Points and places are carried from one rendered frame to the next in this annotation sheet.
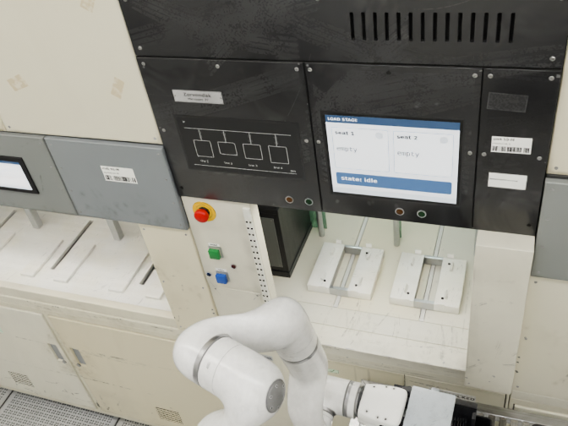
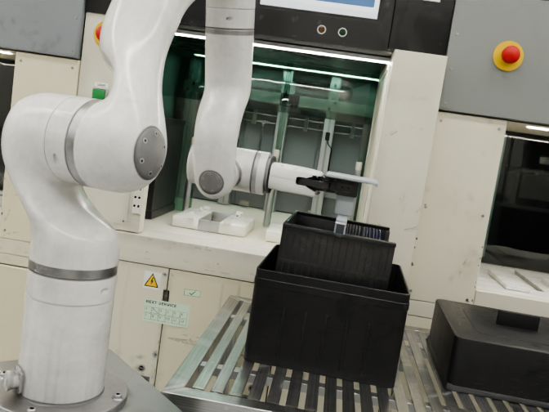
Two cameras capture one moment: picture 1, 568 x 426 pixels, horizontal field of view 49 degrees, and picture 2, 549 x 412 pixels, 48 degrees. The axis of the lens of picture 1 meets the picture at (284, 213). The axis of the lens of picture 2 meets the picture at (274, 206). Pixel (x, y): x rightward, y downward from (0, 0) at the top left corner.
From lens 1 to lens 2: 1.29 m
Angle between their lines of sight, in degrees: 38
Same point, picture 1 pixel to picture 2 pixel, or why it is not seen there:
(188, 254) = not seen: hidden behind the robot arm
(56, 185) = not seen: outside the picture
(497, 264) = (412, 73)
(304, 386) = (224, 93)
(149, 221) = (33, 44)
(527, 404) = (419, 323)
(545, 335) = (445, 199)
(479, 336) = (384, 185)
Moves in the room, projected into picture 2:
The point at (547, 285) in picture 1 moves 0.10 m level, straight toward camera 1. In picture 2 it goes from (451, 124) to (454, 122)
